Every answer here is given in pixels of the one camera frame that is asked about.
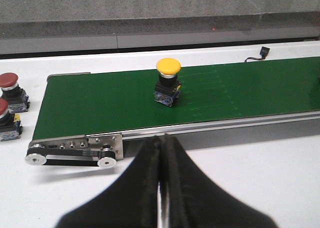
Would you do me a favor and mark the black connector with cable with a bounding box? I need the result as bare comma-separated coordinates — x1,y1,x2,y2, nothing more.
244,46,270,63

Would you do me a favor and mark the green conveyor belt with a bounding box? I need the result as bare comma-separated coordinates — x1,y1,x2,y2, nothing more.
32,57,320,140

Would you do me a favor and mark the red push button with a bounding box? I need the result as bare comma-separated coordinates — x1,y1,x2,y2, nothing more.
0,72,30,114
0,98,23,142

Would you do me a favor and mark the aluminium conveyor frame rail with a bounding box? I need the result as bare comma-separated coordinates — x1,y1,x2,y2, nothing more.
27,110,320,161

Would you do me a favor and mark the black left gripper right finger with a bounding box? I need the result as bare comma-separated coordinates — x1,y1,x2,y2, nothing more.
159,135,277,228

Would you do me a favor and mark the grey stone counter slab left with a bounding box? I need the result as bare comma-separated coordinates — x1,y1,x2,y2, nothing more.
0,0,320,55

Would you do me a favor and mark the red push button upper left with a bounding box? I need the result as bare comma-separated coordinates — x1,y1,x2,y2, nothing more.
0,72,30,114

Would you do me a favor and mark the yellow push button on belt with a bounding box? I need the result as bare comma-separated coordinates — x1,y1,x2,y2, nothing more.
154,57,182,107

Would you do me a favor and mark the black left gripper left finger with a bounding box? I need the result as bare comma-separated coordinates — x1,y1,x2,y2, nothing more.
56,136,161,228

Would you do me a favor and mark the red push button lower left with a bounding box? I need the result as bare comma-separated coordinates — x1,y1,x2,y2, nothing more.
0,98,23,142

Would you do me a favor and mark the black drive belt with pulleys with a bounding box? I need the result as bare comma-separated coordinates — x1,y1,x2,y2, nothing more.
24,144,117,168

